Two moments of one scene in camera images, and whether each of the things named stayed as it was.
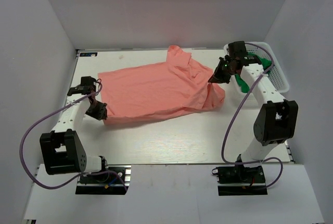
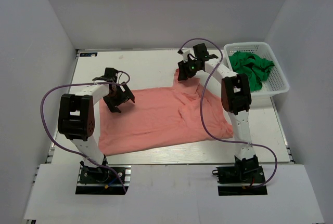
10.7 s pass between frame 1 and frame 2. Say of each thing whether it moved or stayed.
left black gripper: moved
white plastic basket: stayed
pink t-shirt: moved
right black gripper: moved
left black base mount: stayed
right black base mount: stayed
